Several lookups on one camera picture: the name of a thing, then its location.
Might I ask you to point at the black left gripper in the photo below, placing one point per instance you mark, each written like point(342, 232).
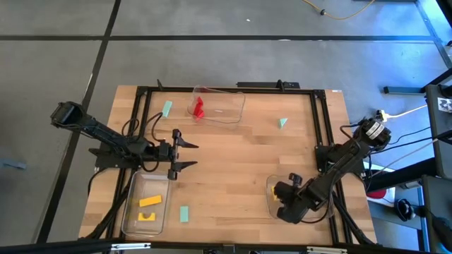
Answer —
point(174, 155)

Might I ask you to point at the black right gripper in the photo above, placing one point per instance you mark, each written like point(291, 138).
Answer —
point(300, 202)

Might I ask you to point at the clear plastic bin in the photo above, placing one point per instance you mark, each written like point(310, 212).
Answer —
point(146, 183)
point(270, 208)

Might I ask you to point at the red wedge block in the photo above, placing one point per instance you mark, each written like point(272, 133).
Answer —
point(198, 114)

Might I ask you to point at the teal rectangular block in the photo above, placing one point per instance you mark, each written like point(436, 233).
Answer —
point(184, 214)
point(167, 108)

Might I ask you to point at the red rectangular block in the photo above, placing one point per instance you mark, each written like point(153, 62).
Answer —
point(200, 102)

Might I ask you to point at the yellow plank block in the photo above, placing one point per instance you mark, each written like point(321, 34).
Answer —
point(150, 200)

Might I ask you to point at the clear bin with red blocks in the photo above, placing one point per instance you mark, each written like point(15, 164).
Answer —
point(226, 106)

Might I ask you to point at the yellow arch block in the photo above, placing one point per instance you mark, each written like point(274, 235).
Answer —
point(141, 217)

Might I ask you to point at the teal triangular block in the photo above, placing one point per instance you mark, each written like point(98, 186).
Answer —
point(282, 122)

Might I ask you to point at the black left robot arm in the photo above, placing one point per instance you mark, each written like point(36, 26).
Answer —
point(106, 135)

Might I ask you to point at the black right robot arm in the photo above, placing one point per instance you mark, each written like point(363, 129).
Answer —
point(346, 157)

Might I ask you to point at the red round object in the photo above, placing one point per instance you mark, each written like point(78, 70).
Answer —
point(377, 194)

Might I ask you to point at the black rear mounting bar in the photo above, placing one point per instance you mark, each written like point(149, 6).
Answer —
point(261, 84)

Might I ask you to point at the black diagonal floor beam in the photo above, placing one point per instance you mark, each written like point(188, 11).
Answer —
point(402, 174)

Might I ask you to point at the white power plug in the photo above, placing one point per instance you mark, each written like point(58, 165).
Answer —
point(381, 114)

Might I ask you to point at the black equipment cart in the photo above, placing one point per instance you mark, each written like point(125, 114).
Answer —
point(439, 141)

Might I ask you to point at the black floor bar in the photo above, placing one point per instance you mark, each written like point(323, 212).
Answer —
point(402, 90)

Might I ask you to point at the black front crossbar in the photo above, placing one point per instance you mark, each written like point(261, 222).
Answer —
point(53, 247)

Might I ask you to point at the black white fiducial marker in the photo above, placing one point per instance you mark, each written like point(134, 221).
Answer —
point(445, 105)

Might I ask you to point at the silver bracket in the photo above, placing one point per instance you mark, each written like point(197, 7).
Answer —
point(326, 250)
point(130, 246)

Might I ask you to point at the black aluminium table frame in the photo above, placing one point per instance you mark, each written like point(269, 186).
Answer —
point(265, 90)

